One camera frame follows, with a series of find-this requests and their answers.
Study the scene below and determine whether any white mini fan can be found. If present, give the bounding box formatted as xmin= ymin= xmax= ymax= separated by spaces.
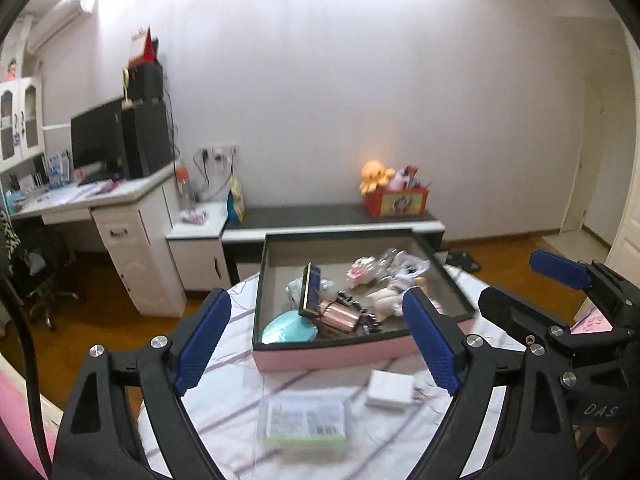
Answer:
xmin=394 ymin=252 xmax=431 ymax=281

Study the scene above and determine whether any baby doll blue dress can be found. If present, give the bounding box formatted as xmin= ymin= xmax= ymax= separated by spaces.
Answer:
xmin=368 ymin=278 xmax=428 ymax=320

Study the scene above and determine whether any white charger block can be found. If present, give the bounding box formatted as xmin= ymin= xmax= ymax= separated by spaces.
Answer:
xmin=367 ymin=370 xmax=414 ymax=410

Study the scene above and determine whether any clear glass bottle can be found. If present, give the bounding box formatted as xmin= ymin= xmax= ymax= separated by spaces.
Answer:
xmin=375 ymin=248 xmax=406 ymax=281

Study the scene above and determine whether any black hair comb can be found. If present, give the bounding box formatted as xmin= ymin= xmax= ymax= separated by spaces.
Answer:
xmin=336 ymin=290 xmax=382 ymax=334

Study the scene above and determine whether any pink white block toy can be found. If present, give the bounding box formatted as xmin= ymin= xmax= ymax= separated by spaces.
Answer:
xmin=346 ymin=257 xmax=378 ymax=289

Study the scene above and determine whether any rose gold metal cylinder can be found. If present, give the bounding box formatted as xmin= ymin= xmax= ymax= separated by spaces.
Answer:
xmin=317 ymin=300 xmax=360 ymax=338

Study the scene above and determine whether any clear wipes pack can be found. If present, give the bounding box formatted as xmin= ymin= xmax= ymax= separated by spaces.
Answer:
xmin=257 ymin=393 xmax=352 ymax=450

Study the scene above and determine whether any blue small box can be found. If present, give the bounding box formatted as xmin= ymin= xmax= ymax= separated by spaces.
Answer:
xmin=298 ymin=262 xmax=321 ymax=321

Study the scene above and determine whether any teal clear case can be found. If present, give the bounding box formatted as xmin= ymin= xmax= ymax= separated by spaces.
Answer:
xmin=262 ymin=310 xmax=318 ymax=344

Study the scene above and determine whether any pink bedding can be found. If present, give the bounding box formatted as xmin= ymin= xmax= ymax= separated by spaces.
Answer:
xmin=0 ymin=356 xmax=63 ymax=479

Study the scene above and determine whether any black bathroom scale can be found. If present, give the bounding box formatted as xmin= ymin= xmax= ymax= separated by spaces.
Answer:
xmin=446 ymin=250 xmax=482 ymax=274

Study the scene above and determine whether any striped white tablecloth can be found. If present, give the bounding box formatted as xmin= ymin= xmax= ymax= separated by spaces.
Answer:
xmin=136 ymin=266 xmax=526 ymax=480

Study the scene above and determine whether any orange toy box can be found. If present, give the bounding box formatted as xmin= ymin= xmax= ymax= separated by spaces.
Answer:
xmin=363 ymin=186 xmax=430 ymax=218

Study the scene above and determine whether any black office chair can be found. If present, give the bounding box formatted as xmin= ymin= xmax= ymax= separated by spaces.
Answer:
xmin=1 ymin=209 xmax=79 ymax=332

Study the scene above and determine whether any pink black storage box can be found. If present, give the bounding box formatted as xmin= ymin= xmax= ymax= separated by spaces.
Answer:
xmin=252 ymin=230 xmax=474 ymax=372

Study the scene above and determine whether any yellow octopus plush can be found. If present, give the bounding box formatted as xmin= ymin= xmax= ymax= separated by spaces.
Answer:
xmin=359 ymin=159 xmax=396 ymax=195

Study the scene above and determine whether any white side cabinet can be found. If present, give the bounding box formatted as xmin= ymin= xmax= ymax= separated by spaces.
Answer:
xmin=166 ymin=203 xmax=231 ymax=292

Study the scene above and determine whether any white desk with drawers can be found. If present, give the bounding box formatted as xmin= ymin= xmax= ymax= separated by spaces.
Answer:
xmin=11 ymin=164 xmax=186 ymax=318

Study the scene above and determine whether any snack bag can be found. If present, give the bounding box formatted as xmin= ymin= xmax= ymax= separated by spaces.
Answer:
xmin=227 ymin=177 xmax=246 ymax=224

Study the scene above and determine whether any orange cap bottle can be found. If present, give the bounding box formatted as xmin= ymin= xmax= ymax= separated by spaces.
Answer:
xmin=175 ymin=166 xmax=195 ymax=210

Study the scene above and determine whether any black computer monitor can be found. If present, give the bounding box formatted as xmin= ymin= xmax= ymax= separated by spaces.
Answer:
xmin=70 ymin=99 xmax=124 ymax=185

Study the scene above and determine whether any black computer tower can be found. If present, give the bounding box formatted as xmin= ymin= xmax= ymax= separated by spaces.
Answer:
xmin=120 ymin=101 xmax=174 ymax=180

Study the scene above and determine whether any white glass-door cabinet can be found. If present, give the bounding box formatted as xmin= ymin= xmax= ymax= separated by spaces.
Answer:
xmin=0 ymin=77 xmax=46 ymax=172

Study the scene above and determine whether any black small speaker box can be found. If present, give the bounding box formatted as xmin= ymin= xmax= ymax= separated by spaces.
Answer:
xmin=122 ymin=62 xmax=164 ymax=102

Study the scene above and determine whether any pink doll figurine on cabinet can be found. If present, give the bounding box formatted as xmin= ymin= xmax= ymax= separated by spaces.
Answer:
xmin=4 ymin=60 xmax=16 ymax=81

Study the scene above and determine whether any red calendar stand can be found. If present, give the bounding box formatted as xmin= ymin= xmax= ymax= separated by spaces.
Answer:
xmin=128 ymin=27 xmax=156 ymax=67

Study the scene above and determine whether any white air conditioner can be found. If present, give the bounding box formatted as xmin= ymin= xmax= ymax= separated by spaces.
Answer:
xmin=26 ymin=0 xmax=96 ymax=54

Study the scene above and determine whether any white door frame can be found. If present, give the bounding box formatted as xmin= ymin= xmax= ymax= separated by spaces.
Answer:
xmin=606 ymin=30 xmax=640 ymax=285

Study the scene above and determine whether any wall power strip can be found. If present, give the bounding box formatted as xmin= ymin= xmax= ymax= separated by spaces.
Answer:
xmin=198 ymin=141 xmax=241 ymax=160

